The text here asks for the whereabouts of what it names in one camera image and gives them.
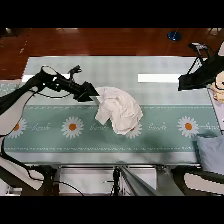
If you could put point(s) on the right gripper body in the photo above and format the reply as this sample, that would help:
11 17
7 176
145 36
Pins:
190 81

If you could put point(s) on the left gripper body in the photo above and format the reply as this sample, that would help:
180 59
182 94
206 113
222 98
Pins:
83 91

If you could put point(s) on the white T-shirt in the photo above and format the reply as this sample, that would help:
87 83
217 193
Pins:
120 108

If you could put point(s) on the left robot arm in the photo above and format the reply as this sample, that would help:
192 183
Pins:
20 96

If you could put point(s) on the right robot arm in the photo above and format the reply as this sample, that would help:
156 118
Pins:
213 70

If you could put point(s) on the cream garment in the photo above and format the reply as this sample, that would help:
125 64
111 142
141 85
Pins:
219 88

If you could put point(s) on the blue round object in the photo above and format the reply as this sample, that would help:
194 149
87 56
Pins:
174 35

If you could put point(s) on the light blue garment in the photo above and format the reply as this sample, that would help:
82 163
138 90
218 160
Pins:
211 153

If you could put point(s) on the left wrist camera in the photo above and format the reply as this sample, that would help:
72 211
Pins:
75 70

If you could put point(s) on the silver frame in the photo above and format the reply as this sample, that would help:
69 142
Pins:
137 184

